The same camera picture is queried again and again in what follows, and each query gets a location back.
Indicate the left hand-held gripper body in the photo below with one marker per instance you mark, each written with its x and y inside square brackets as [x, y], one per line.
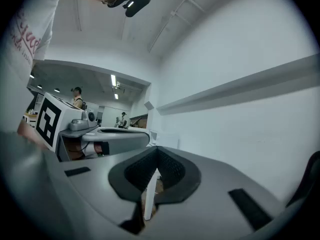
[65, 119]

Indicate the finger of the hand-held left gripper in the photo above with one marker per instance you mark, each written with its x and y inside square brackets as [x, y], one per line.
[125, 140]

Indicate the white desk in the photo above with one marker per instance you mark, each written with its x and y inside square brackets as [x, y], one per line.
[151, 196]

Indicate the person's left forearm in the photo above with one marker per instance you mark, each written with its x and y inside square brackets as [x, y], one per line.
[28, 132]

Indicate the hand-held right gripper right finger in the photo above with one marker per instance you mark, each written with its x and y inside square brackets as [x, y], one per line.
[212, 196]

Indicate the ceiling conduit pipe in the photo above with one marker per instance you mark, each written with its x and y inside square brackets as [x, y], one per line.
[172, 14]

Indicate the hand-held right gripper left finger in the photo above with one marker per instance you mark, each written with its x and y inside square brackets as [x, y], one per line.
[95, 184]

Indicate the person's white printed t-shirt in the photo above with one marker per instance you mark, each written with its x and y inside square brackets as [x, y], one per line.
[22, 46]

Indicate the black head camera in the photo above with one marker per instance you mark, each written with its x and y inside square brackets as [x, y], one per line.
[136, 5]

